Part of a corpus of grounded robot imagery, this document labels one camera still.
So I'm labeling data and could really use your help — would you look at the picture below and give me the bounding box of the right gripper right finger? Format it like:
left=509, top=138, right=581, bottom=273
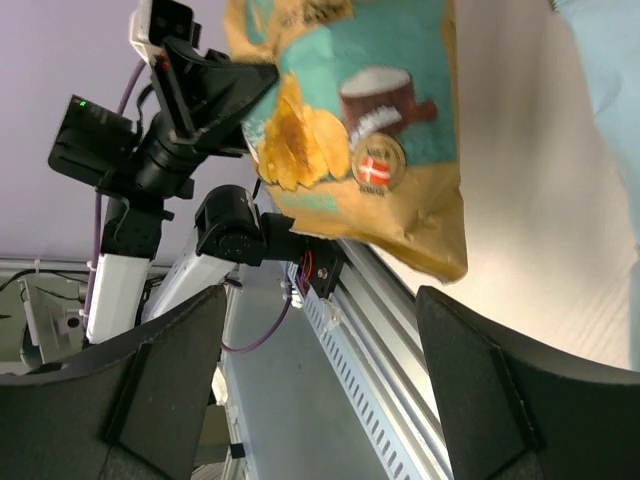
left=416, top=287, right=639, bottom=479

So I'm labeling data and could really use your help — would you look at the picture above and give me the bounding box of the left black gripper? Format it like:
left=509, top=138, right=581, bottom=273
left=132, top=37, right=279, bottom=193

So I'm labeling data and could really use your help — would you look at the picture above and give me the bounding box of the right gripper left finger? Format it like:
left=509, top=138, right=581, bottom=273
left=1, top=286, right=227, bottom=479

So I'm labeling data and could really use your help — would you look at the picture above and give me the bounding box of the tan kettle cooked chips bag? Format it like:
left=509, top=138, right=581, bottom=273
left=224, top=0, right=468, bottom=282

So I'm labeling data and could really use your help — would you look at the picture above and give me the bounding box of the light blue cassava chips bag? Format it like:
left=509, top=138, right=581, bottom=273
left=549, top=0, right=640, bottom=191

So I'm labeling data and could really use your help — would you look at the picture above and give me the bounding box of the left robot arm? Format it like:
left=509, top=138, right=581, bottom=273
left=48, top=36, right=279, bottom=344

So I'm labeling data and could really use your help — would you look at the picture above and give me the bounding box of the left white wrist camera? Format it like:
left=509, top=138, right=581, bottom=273
left=129, top=0, right=202, bottom=66

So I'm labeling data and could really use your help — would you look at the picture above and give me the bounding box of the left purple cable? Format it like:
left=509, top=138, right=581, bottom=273
left=82, top=59, right=294, bottom=356

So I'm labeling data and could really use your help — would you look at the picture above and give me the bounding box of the aluminium mounting rail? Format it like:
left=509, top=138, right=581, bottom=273
left=294, top=241, right=453, bottom=479

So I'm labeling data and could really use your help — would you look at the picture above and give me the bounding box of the white slotted cable duct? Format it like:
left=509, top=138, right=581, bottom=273
left=284, top=262, right=450, bottom=479

